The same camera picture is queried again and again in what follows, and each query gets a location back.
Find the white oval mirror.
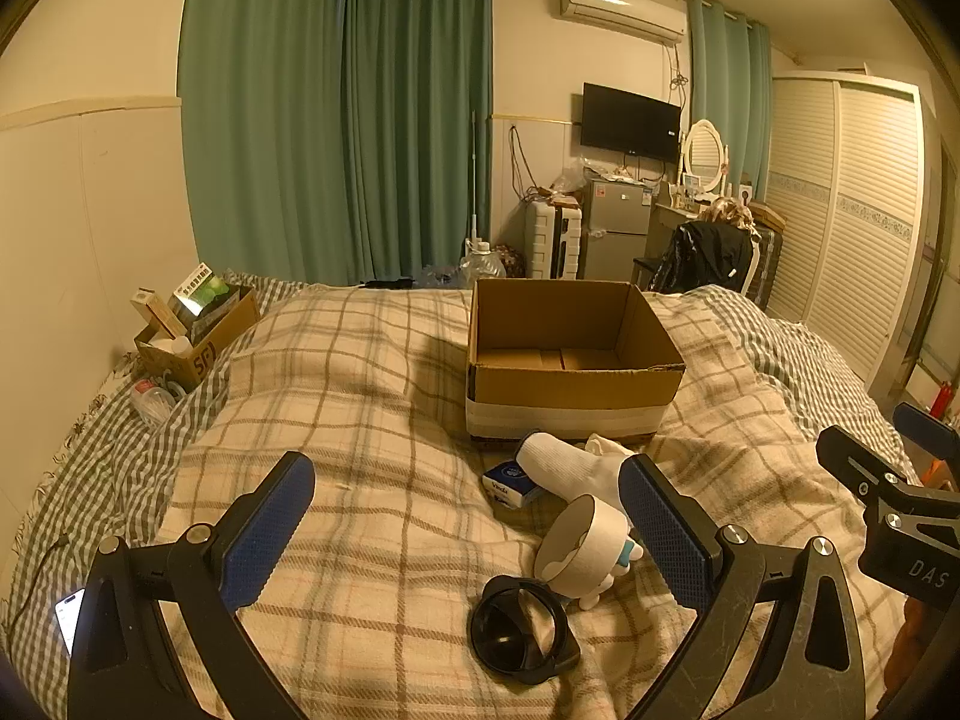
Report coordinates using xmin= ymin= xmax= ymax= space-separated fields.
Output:
xmin=679 ymin=118 xmax=730 ymax=192

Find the dressing table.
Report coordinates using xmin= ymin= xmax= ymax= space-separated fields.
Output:
xmin=651 ymin=199 xmax=721 ymax=260

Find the white air conditioner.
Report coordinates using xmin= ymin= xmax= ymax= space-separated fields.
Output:
xmin=556 ymin=0 xmax=689 ymax=44

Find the checkered bed sheet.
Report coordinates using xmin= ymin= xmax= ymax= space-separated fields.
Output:
xmin=0 ymin=270 xmax=301 ymax=698

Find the grey small fridge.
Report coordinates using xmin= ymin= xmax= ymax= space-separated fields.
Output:
xmin=583 ymin=178 xmax=652 ymax=282

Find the blue tissue pack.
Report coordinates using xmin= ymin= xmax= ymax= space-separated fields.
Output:
xmin=482 ymin=459 xmax=542 ymax=509

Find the beige slim carton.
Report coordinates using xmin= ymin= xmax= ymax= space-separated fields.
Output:
xmin=129 ymin=288 xmax=186 ymax=340

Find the clear plastic bottle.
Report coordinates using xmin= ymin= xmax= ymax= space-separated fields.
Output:
xmin=133 ymin=381 xmax=181 ymax=425

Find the person's right hand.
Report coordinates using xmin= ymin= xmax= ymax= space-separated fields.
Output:
xmin=887 ymin=591 xmax=935 ymax=695

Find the large cardboard box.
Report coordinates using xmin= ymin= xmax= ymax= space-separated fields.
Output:
xmin=465 ymin=279 xmax=687 ymax=451

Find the white suitcase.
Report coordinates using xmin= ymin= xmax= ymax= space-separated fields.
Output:
xmin=523 ymin=199 xmax=584 ymax=280

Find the white louvred wardrobe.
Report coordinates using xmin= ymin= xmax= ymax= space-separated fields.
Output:
xmin=763 ymin=71 xmax=935 ymax=391

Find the small cardboard box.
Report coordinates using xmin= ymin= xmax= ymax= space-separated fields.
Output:
xmin=133 ymin=285 xmax=261 ymax=392

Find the white sock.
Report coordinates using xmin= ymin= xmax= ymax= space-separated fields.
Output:
xmin=517 ymin=431 xmax=640 ymax=520

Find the green carton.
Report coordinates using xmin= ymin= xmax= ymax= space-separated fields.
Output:
xmin=166 ymin=262 xmax=242 ymax=325

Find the black jacket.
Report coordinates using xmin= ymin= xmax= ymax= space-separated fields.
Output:
xmin=654 ymin=220 xmax=753 ymax=293

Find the narrow green curtain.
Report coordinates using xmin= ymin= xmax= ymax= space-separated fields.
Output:
xmin=686 ymin=0 xmax=773 ymax=200

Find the black wall television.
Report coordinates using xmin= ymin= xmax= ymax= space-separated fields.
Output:
xmin=581 ymin=82 xmax=683 ymax=164

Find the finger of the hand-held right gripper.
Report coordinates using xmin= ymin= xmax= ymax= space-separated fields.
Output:
xmin=816 ymin=426 xmax=923 ymax=500
xmin=894 ymin=403 xmax=960 ymax=460

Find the small white toy figure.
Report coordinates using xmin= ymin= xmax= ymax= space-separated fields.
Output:
xmin=581 ymin=536 xmax=647 ymax=610

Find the smartphone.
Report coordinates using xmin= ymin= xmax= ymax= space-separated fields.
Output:
xmin=55 ymin=587 xmax=85 ymax=655

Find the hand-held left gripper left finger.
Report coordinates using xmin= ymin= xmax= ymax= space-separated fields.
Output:
xmin=67 ymin=452 xmax=316 ymax=720

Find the black charging cable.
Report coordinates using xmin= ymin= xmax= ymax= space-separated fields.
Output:
xmin=6 ymin=532 xmax=72 ymax=635

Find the large water jug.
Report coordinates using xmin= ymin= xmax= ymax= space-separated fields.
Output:
xmin=459 ymin=238 xmax=507 ymax=287

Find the beige plaid blanket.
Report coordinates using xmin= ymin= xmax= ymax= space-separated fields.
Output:
xmin=154 ymin=285 xmax=916 ymax=720

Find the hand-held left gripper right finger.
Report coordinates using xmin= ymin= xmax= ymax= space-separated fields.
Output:
xmin=619 ymin=454 xmax=890 ymax=720

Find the wide green curtain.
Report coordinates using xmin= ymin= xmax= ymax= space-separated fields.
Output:
xmin=178 ymin=0 xmax=492 ymax=287

